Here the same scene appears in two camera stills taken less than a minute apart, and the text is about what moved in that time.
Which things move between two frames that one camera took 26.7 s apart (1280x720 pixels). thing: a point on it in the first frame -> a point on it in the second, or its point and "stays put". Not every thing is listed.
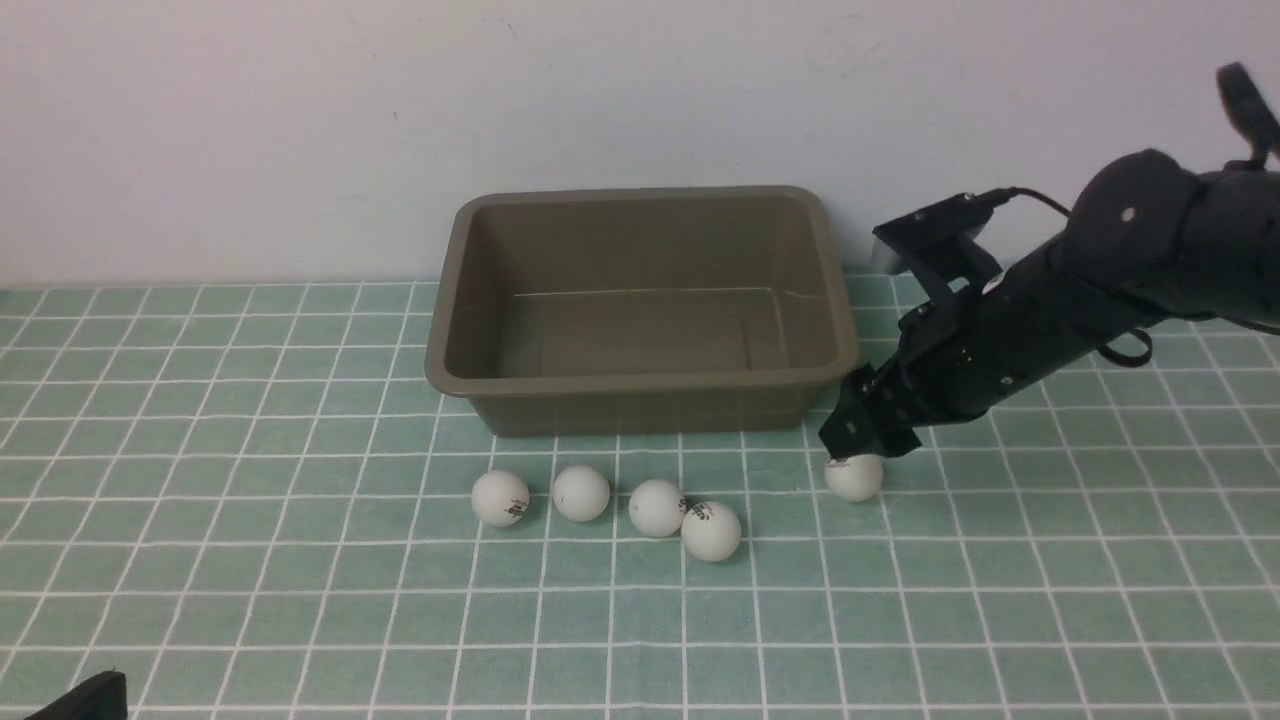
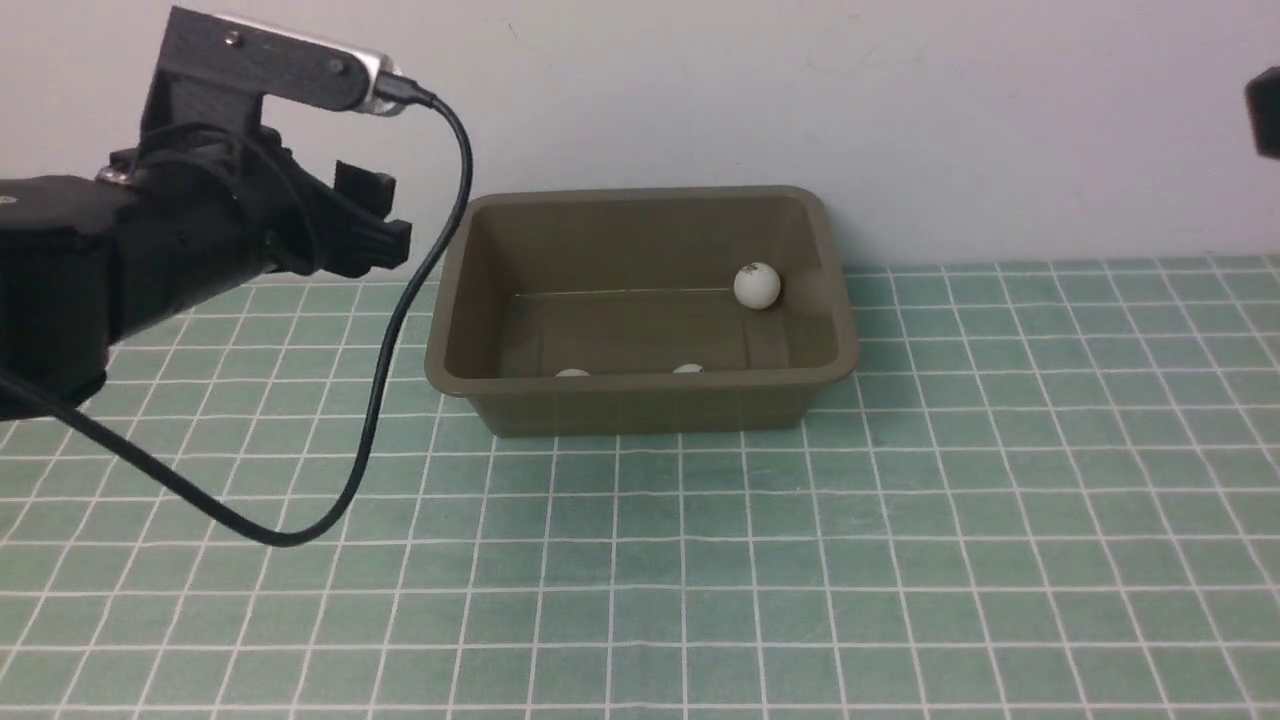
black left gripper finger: x=103 y=697 -> x=208 y=205
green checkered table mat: x=250 y=502 stays put
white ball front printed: x=711 y=531 -> x=757 y=285
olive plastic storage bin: x=641 y=310 stays put
